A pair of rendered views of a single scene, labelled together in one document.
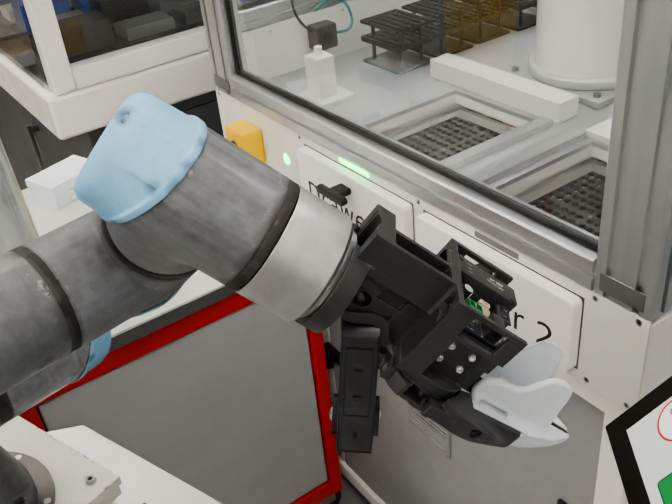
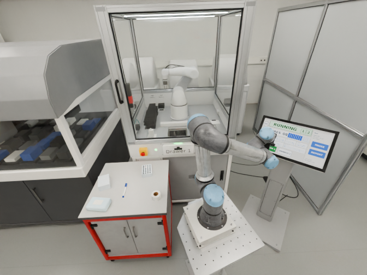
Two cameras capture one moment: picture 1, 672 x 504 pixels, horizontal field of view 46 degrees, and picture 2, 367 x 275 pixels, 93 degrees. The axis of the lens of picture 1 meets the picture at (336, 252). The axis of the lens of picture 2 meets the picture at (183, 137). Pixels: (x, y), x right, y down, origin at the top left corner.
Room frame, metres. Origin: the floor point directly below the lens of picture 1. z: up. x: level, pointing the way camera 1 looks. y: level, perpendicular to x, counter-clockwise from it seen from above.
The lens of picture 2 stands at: (0.39, 1.09, 1.86)
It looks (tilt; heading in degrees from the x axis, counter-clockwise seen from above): 32 degrees down; 301
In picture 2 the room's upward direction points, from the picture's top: 2 degrees counter-clockwise
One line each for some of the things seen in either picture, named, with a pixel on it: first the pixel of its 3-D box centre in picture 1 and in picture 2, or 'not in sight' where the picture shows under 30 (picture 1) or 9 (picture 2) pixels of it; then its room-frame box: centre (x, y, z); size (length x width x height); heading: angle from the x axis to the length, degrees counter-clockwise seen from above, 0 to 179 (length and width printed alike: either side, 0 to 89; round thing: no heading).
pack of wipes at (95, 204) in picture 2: not in sight; (99, 204); (1.37, 0.71, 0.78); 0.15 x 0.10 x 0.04; 23
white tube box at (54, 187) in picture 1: (65, 181); (104, 182); (1.50, 0.55, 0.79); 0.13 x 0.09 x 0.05; 141
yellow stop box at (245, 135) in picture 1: (243, 144); (143, 151); (1.40, 0.15, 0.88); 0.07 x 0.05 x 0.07; 32
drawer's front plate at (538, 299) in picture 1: (490, 286); not in sight; (0.86, -0.20, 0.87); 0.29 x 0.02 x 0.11; 32
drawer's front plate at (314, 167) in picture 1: (352, 203); (178, 149); (1.13, -0.04, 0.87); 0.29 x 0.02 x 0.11; 32
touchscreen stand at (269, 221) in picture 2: not in sight; (273, 189); (0.24, -0.32, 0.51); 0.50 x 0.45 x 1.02; 83
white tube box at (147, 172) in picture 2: not in sight; (147, 170); (1.28, 0.27, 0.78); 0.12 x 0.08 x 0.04; 130
